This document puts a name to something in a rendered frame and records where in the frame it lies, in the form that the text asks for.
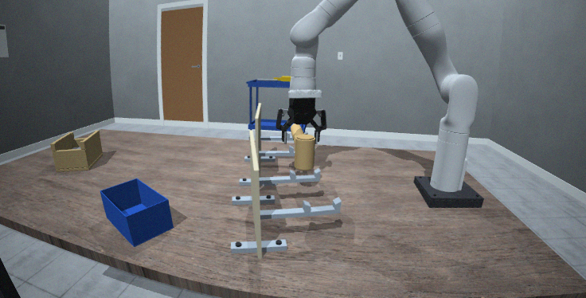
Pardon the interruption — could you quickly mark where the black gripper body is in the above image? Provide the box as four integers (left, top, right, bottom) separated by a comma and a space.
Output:
287, 98, 316, 125

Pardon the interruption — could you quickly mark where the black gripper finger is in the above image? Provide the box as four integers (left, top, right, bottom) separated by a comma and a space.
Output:
305, 108, 326, 144
276, 108, 300, 144

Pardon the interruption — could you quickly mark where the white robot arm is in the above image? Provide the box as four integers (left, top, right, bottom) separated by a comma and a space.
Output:
288, 0, 479, 192

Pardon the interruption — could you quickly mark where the blue open bin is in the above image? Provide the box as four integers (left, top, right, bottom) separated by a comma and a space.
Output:
100, 178, 174, 247

